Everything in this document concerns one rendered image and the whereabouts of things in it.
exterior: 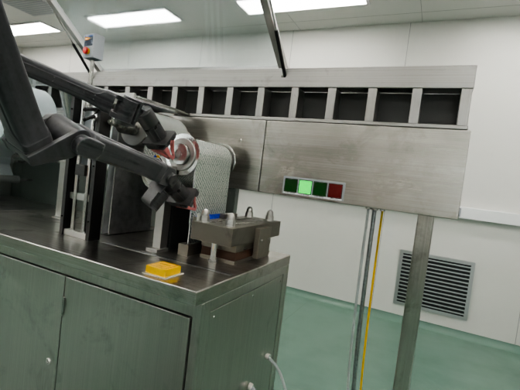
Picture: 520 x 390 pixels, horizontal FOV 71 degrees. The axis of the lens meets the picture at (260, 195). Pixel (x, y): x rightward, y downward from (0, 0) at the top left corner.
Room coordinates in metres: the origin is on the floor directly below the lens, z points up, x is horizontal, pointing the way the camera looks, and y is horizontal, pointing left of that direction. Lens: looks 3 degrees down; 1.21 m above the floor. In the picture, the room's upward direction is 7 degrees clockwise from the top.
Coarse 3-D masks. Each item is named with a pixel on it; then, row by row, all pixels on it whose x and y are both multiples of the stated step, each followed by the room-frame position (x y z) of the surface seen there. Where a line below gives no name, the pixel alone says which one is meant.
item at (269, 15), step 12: (48, 0) 1.72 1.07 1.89; (264, 0) 1.34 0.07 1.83; (60, 12) 1.77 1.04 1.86; (264, 12) 1.38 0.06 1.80; (60, 24) 1.82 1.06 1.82; (276, 24) 1.42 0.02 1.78; (72, 36) 1.86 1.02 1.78; (276, 36) 1.41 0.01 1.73; (276, 48) 1.48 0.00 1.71; (276, 60) 1.52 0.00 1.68
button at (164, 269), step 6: (150, 264) 1.02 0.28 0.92; (156, 264) 1.03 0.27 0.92; (162, 264) 1.04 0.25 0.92; (168, 264) 1.04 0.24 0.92; (174, 264) 1.05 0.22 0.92; (150, 270) 1.01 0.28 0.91; (156, 270) 1.00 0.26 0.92; (162, 270) 0.99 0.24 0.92; (168, 270) 0.99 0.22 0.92; (174, 270) 1.02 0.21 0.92; (162, 276) 0.99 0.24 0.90; (168, 276) 1.00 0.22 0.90
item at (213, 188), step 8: (200, 176) 1.32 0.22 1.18; (208, 176) 1.36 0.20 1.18; (216, 176) 1.41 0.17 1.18; (224, 176) 1.46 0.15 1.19; (200, 184) 1.32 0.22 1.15; (208, 184) 1.37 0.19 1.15; (216, 184) 1.41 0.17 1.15; (224, 184) 1.47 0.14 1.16; (200, 192) 1.33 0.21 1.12; (208, 192) 1.37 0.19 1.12; (216, 192) 1.42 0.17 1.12; (224, 192) 1.48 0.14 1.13; (200, 200) 1.33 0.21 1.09; (208, 200) 1.38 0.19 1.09; (216, 200) 1.43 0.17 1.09; (224, 200) 1.48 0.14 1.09; (200, 208) 1.34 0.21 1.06; (208, 208) 1.38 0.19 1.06; (216, 208) 1.43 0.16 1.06; (224, 208) 1.49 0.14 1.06; (192, 216) 1.29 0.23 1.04
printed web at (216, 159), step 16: (176, 128) 1.54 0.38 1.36; (208, 144) 1.39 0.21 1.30; (208, 160) 1.35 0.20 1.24; (224, 160) 1.45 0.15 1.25; (128, 176) 1.52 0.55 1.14; (192, 176) 1.46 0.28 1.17; (112, 192) 1.45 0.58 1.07; (128, 192) 1.52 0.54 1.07; (144, 192) 1.61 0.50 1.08; (112, 208) 1.46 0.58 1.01; (128, 208) 1.53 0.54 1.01; (144, 208) 1.62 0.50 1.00; (112, 224) 1.46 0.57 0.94; (128, 224) 1.54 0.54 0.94; (144, 224) 1.62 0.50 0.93
